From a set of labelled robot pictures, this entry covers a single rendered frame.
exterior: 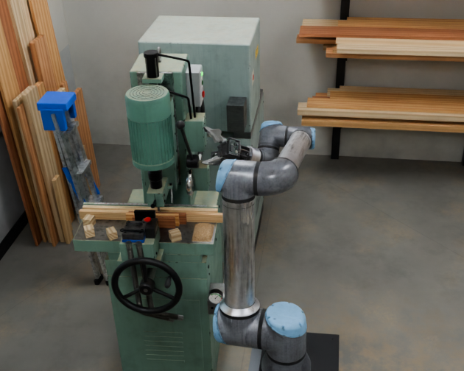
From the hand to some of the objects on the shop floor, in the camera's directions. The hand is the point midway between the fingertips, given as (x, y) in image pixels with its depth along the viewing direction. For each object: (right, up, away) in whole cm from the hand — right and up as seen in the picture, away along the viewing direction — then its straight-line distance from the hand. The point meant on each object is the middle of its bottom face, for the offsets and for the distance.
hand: (201, 144), depth 253 cm
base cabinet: (-17, -101, +88) cm, 135 cm away
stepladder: (-71, -69, +143) cm, 174 cm away
